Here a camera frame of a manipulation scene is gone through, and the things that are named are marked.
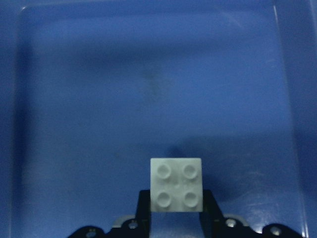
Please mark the white block arm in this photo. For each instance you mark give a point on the white block arm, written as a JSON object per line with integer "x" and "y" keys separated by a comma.
{"x": 176, "y": 185}

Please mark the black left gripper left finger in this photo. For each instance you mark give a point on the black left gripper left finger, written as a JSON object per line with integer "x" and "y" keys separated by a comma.
{"x": 143, "y": 213}

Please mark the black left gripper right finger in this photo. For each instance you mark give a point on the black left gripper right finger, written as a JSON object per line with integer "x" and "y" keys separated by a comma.
{"x": 211, "y": 218}

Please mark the blue plastic tray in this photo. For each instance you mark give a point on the blue plastic tray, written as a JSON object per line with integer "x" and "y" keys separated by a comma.
{"x": 90, "y": 90}

